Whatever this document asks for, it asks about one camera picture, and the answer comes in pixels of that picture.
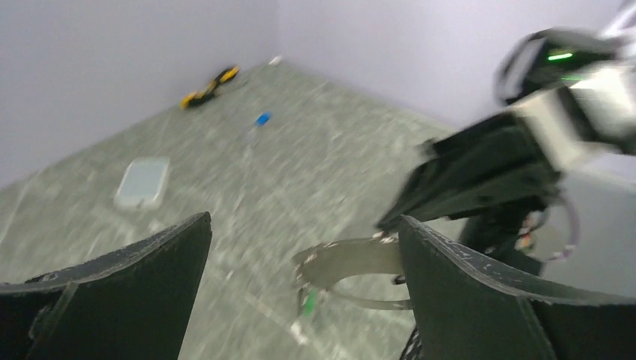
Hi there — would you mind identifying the green tagged key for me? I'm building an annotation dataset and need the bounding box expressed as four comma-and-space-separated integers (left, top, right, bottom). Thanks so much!
297, 287, 319, 317

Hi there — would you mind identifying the upper yellow black screwdriver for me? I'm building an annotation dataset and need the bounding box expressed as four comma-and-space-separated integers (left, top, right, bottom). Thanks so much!
211, 65, 240, 89

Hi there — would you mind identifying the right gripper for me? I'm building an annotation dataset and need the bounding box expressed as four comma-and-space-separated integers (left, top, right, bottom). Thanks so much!
376, 112, 560, 276

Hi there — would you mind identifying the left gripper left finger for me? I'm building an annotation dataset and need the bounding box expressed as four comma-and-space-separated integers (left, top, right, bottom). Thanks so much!
1, 212, 212, 359

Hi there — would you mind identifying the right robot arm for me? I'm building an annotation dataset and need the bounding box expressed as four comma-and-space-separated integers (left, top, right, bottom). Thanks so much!
376, 1, 635, 275

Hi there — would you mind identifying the clear plastic box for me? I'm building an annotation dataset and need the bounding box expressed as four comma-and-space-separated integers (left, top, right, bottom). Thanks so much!
113, 157, 170, 210

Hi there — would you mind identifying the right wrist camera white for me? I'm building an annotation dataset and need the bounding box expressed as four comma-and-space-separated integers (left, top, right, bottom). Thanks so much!
506, 61, 635, 172

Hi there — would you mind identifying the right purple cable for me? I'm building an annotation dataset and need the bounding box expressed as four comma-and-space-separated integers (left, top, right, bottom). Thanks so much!
541, 193, 582, 264

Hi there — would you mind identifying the blue key tag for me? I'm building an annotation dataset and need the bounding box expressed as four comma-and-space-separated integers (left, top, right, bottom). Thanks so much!
254, 112, 272, 127

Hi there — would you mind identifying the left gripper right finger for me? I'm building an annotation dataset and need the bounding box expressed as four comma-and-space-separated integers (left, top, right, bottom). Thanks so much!
399, 217, 635, 359

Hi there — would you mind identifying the yellow black screwdriver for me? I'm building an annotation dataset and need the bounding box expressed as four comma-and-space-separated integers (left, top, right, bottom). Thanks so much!
179, 90, 216, 110
211, 65, 240, 89

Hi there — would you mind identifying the lower yellow black screwdriver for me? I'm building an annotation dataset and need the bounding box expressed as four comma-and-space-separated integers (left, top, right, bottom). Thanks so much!
179, 90, 216, 110

